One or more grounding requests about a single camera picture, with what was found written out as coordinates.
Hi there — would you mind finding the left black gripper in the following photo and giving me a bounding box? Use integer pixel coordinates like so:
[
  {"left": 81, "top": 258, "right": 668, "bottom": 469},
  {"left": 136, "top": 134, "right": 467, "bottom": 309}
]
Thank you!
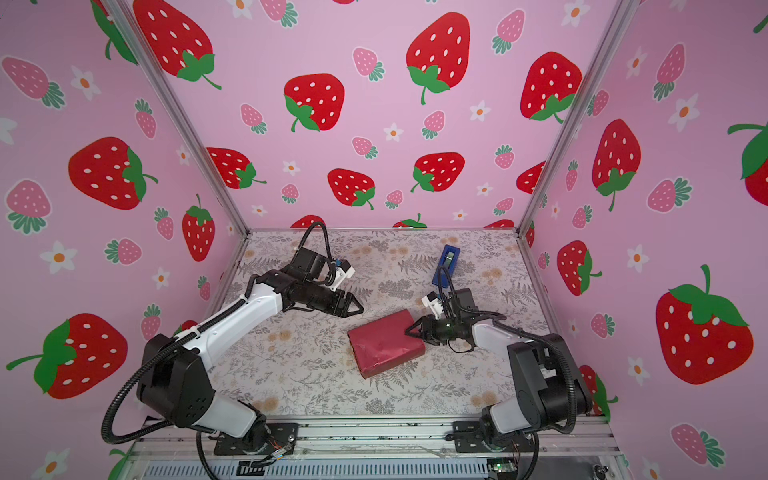
[{"left": 305, "top": 284, "right": 366, "bottom": 318}]

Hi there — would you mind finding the maroon wrapping paper sheet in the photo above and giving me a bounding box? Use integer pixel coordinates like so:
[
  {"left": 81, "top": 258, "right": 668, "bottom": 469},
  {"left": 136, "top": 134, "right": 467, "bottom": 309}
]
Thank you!
[{"left": 347, "top": 310, "right": 426, "bottom": 379}]

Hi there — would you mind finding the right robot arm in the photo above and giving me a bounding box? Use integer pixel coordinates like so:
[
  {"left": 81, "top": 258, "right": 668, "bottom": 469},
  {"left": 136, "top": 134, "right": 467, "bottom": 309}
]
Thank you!
[{"left": 405, "top": 289, "right": 593, "bottom": 449}]

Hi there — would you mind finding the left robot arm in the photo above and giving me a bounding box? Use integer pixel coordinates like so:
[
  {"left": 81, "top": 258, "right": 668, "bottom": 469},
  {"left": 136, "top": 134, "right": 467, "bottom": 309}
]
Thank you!
[{"left": 137, "top": 247, "right": 364, "bottom": 453}]

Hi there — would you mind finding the blue tape dispenser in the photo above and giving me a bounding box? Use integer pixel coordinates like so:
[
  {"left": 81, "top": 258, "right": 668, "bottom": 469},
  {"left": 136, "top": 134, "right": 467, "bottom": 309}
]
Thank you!
[{"left": 432, "top": 245, "right": 460, "bottom": 288}]

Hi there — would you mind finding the floral table mat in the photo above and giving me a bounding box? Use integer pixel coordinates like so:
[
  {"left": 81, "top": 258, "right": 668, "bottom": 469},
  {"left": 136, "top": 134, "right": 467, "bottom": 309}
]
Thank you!
[{"left": 211, "top": 229, "right": 550, "bottom": 416}]

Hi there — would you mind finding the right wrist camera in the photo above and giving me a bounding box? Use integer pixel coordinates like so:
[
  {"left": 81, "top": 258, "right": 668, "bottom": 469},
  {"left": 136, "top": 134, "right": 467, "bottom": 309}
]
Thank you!
[{"left": 421, "top": 292, "right": 444, "bottom": 320}]

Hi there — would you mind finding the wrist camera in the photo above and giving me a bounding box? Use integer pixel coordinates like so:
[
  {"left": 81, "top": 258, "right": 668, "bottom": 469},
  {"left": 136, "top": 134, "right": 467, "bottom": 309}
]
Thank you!
[
  {"left": 330, "top": 260, "right": 355, "bottom": 291},
  {"left": 421, "top": 292, "right": 444, "bottom": 320}
]

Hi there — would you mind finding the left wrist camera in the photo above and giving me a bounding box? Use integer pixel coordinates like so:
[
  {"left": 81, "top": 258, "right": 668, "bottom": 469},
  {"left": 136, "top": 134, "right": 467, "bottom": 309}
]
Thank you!
[{"left": 330, "top": 260, "right": 355, "bottom": 291}]

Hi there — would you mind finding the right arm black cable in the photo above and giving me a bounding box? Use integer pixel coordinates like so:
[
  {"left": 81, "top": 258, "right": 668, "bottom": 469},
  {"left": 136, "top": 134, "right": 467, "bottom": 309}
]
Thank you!
[{"left": 436, "top": 265, "right": 578, "bottom": 436}]

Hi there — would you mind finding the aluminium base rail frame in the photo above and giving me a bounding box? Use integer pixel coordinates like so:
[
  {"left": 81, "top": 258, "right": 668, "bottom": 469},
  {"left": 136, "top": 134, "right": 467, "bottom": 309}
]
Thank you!
[{"left": 118, "top": 415, "right": 633, "bottom": 479}]

